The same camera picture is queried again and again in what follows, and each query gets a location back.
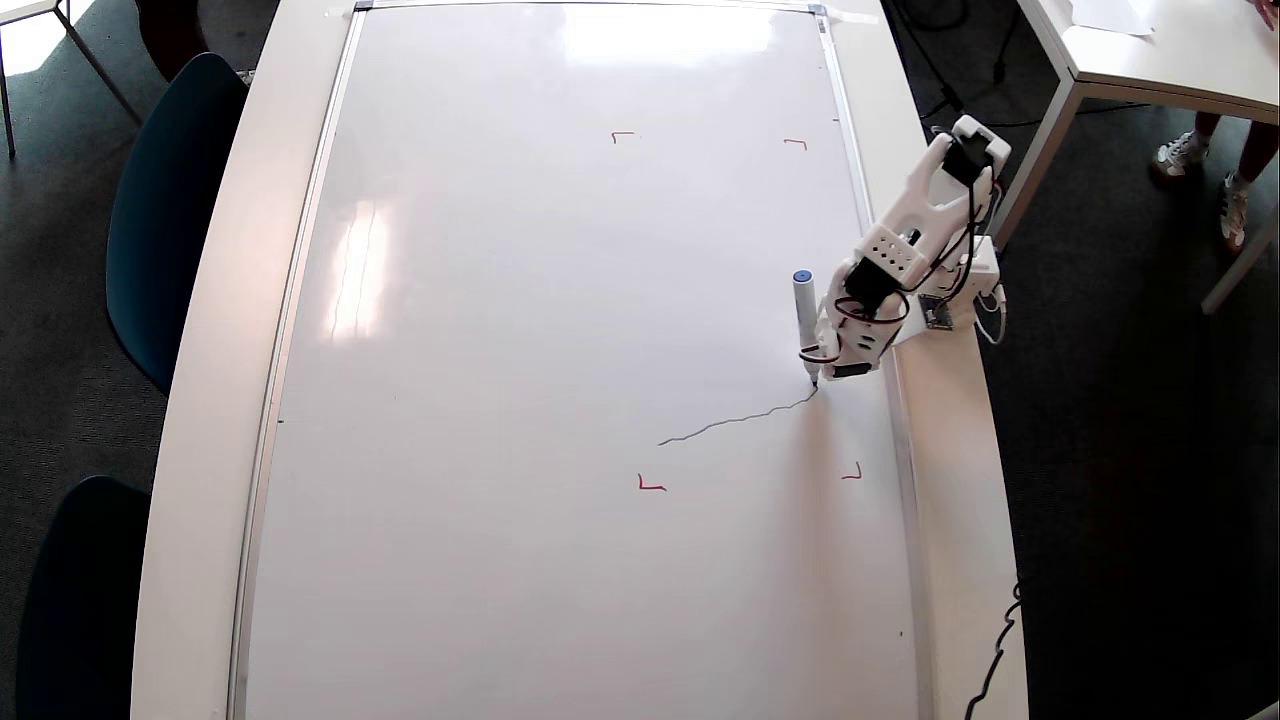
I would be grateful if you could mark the white sneaker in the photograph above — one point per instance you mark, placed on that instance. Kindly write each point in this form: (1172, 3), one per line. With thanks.
(1233, 212)
(1180, 155)

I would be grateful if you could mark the white desk with metal legs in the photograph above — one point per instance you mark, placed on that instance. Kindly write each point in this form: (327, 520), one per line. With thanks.
(20, 10)

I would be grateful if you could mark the clear tape strip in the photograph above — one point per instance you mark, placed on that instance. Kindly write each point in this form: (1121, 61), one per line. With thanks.
(340, 11)
(855, 15)

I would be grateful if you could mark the person in brown clothes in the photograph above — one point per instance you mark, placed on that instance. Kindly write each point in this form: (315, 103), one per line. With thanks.
(170, 35)

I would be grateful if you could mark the person lower leg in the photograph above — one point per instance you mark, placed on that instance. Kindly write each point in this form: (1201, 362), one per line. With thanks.
(1258, 150)
(1207, 125)

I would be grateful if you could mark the white marker pen blue end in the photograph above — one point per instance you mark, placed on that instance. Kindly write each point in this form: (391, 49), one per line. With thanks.
(804, 310)

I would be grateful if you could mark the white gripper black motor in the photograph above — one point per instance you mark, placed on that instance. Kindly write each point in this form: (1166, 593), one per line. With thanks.
(848, 369)

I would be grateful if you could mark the dark blue chair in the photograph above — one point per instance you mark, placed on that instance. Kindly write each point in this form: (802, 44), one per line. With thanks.
(165, 220)
(85, 610)

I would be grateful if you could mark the person hand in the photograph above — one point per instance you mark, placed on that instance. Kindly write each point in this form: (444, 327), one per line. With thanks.
(1268, 12)

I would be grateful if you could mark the white robot arm with base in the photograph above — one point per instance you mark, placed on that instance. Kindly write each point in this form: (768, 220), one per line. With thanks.
(925, 195)

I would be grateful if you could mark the white side table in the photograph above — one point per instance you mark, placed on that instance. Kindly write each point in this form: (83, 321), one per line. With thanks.
(1170, 50)

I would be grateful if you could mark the large whiteboard with metal frame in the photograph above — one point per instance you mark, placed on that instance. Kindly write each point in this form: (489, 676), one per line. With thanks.
(560, 400)

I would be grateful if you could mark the wrist camera on white mount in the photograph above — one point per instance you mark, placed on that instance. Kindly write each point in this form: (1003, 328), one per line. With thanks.
(936, 312)

